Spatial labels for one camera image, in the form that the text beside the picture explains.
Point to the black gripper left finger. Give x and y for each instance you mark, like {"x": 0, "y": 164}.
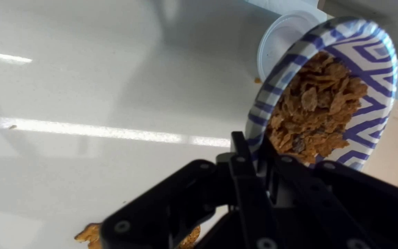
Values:
{"x": 179, "y": 207}

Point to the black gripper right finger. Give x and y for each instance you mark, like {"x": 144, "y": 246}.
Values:
{"x": 355, "y": 211}

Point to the brown cereal flakes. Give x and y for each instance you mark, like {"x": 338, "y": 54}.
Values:
{"x": 316, "y": 110}

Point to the blue patterned paper bowl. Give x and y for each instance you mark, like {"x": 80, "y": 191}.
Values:
{"x": 373, "y": 69}

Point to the orange chips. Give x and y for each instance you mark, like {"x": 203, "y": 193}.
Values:
{"x": 88, "y": 233}

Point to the round white plastic lid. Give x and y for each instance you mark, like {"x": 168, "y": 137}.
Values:
{"x": 276, "y": 41}

